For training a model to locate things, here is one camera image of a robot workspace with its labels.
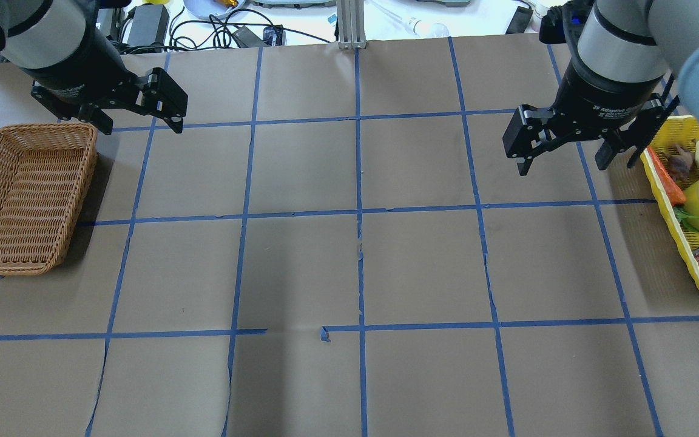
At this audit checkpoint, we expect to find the aluminium frame post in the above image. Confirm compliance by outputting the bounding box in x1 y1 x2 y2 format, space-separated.
336 0 367 50

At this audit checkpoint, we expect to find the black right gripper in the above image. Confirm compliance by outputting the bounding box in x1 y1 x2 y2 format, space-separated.
502 61 669 176

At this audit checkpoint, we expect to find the black power adapter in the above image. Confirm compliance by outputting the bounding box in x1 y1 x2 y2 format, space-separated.
124 4 169 53

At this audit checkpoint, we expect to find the yellow plastic basket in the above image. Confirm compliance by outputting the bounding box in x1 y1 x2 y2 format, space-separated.
641 115 699 289

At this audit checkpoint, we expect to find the black cable bundle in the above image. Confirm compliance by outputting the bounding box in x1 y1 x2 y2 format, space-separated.
167 6 332 50

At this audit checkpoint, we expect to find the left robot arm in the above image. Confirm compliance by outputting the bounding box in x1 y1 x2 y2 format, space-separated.
0 1 189 135

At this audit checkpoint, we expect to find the brown wicker basket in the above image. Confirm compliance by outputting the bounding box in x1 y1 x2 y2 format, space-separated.
0 123 99 276

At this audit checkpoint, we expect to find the toy carrot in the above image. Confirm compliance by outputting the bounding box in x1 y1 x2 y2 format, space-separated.
647 147 687 206

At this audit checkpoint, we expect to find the brown toy piece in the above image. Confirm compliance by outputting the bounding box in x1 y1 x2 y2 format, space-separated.
666 143 695 181

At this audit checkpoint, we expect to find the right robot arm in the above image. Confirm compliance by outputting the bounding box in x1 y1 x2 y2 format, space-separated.
502 1 699 176

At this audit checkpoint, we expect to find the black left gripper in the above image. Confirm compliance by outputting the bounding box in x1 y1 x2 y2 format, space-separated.
30 25 189 135

